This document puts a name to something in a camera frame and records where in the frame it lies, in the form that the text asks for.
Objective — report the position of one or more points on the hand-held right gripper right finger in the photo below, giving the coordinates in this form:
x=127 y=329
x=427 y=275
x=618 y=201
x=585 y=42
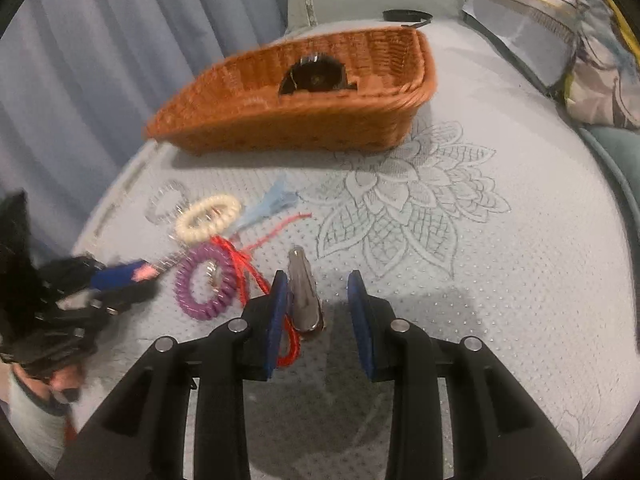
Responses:
x=361 y=330

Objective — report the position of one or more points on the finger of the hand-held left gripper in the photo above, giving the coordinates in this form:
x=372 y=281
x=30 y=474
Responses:
x=130 y=297
x=120 y=277

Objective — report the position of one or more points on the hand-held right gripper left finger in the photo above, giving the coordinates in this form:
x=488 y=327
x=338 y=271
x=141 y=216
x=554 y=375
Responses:
x=276 y=327

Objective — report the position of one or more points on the pink hair clip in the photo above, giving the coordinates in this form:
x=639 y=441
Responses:
x=145 y=272

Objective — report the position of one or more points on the silver metal hair clip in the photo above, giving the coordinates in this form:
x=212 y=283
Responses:
x=305 y=300

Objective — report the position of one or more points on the brown wicker basket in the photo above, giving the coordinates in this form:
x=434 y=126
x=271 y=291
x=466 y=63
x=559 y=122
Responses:
x=300 y=120

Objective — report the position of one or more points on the person's left forearm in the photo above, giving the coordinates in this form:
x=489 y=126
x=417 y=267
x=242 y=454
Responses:
x=30 y=425

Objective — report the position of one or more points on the person's left hand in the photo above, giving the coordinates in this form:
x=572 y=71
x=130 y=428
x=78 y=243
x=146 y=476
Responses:
x=66 y=385

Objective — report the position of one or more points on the embroidered grey-blue sofa cover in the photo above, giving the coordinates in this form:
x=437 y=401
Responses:
x=500 y=285

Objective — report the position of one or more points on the blue curtain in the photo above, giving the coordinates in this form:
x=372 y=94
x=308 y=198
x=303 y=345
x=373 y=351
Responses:
x=100 y=60

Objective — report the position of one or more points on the black wristwatch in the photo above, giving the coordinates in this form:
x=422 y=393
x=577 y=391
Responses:
x=315 y=80

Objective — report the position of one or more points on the plain teal pillow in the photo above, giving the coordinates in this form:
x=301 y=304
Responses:
x=620 y=155

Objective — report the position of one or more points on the striped teal pillow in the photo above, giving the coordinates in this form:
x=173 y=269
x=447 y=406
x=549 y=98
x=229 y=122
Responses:
x=525 y=25

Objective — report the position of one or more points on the large floral pillow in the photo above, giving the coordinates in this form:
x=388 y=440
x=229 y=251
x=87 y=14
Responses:
x=605 y=75

